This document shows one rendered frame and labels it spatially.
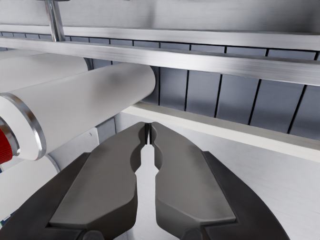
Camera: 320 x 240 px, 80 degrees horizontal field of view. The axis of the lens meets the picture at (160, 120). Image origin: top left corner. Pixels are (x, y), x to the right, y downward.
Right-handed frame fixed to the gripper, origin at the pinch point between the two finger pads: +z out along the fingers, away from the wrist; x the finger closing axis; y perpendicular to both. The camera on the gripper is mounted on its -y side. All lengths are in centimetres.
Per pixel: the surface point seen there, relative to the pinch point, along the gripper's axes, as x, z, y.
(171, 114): 2.4, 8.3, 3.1
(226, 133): 7.8, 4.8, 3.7
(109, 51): -3.4, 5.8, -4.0
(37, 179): -26.3, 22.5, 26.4
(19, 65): -14.8, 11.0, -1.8
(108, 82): -3.8, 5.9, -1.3
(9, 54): -19.1, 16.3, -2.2
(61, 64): -11.8, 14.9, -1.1
